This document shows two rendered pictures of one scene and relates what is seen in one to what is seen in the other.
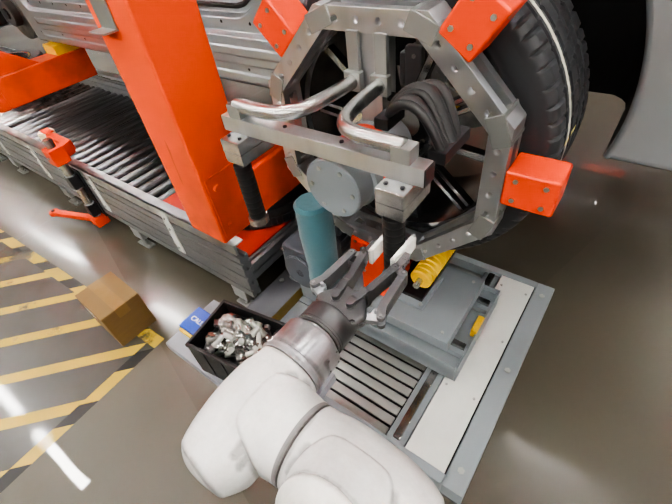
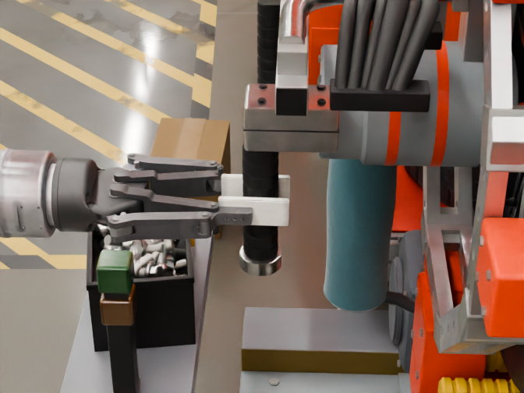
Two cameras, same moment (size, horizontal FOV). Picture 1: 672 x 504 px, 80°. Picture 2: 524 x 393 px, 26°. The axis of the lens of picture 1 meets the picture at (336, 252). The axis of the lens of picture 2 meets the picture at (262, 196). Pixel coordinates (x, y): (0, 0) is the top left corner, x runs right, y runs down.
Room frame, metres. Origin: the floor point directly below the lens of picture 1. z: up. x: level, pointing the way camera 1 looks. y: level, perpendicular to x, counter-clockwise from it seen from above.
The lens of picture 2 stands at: (-0.14, -0.83, 1.47)
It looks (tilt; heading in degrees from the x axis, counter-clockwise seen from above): 34 degrees down; 50
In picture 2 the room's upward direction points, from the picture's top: straight up
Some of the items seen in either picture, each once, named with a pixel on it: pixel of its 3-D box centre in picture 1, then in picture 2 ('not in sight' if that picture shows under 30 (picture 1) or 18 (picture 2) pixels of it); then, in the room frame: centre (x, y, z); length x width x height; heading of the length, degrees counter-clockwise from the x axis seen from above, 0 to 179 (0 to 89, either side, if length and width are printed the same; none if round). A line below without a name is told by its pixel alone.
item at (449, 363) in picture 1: (411, 302); not in sight; (0.88, -0.24, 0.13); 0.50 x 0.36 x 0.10; 48
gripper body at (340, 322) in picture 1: (336, 314); (101, 196); (0.35, 0.01, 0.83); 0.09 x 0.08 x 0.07; 138
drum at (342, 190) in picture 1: (361, 163); (412, 103); (0.71, -0.08, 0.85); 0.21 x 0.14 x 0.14; 138
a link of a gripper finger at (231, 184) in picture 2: (381, 244); (255, 188); (0.48, -0.08, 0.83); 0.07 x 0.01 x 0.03; 138
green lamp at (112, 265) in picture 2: not in sight; (115, 271); (0.42, 0.11, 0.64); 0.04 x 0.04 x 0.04; 48
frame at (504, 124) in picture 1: (380, 146); (476, 104); (0.76, -0.13, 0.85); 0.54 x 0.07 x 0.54; 48
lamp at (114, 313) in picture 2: not in sight; (118, 304); (0.42, 0.11, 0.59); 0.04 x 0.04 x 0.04; 48
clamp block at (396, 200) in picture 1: (403, 189); (292, 116); (0.49, -0.12, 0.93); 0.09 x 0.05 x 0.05; 138
